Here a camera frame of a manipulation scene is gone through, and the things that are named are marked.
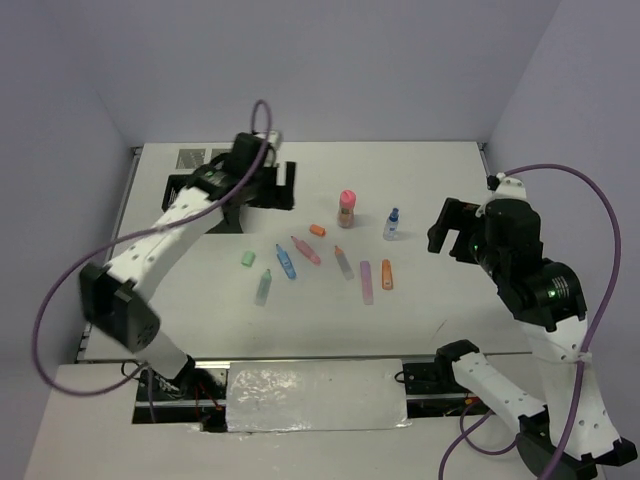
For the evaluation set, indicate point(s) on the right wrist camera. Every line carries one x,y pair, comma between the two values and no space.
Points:
504,185

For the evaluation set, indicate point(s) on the green marker cap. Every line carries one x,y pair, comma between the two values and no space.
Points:
248,258

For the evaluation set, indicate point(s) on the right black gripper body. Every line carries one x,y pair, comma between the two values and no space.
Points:
469,237

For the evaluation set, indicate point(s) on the black slotted organizer box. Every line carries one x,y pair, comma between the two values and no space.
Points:
204,198

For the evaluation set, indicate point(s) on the purple highlighter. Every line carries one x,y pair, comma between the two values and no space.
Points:
366,282

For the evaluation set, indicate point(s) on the green highlighter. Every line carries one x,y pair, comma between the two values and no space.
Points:
263,288

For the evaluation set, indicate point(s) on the blue highlighter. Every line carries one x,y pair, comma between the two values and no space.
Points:
285,263

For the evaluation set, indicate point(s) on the blue cap spray bottle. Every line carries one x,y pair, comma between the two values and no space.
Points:
391,225

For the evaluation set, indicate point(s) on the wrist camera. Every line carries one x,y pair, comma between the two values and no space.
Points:
504,185
273,137

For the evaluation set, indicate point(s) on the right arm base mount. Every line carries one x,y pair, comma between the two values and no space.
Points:
430,394

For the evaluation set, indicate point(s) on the pink highlighter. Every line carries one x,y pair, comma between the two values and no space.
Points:
306,250

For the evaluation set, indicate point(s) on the orange marker cap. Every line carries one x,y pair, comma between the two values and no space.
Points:
317,230

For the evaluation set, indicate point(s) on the grey mesh organizer box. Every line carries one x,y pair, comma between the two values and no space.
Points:
192,158

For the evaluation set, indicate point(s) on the orange tip grey highlighter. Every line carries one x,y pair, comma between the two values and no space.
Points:
343,263

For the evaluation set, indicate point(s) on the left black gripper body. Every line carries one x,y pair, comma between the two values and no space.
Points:
265,192

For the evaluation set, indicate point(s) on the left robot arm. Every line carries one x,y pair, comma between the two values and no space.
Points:
116,297

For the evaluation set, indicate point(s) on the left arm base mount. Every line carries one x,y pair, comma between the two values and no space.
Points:
204,406

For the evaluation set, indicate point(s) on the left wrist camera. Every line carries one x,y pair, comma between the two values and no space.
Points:
273,137

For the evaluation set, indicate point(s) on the pink cap bottle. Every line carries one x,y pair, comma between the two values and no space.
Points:
345,215

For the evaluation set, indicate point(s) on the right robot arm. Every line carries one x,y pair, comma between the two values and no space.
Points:
567,434

